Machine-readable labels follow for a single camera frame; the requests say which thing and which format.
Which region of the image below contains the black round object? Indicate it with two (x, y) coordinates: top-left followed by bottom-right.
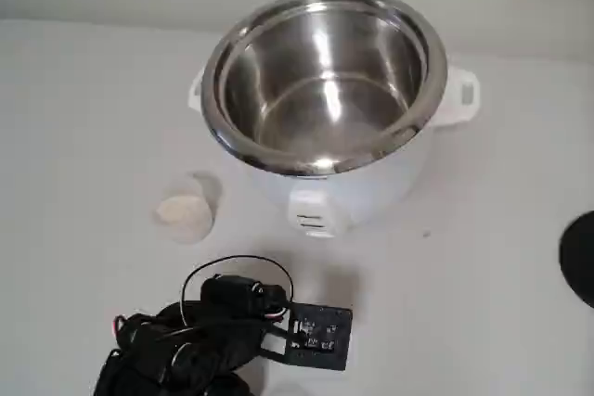
(558, 210), (594, 310)

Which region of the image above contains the white uncooked rice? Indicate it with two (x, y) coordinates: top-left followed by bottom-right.
(157, 195), (211, 233)

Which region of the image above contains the stainless steel inner pot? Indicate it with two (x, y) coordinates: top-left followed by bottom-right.
(202, 0), (453, 178)

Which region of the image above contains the white rice cooker housing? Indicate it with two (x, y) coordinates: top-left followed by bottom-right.
(187, 64), (482, 240)

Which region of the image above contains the black camera board mount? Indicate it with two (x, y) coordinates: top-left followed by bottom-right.
(261, 301), (355, 361)

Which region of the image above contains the translucent plastic measuring cup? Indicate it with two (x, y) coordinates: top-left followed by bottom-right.
(154, 172), (222, 246)

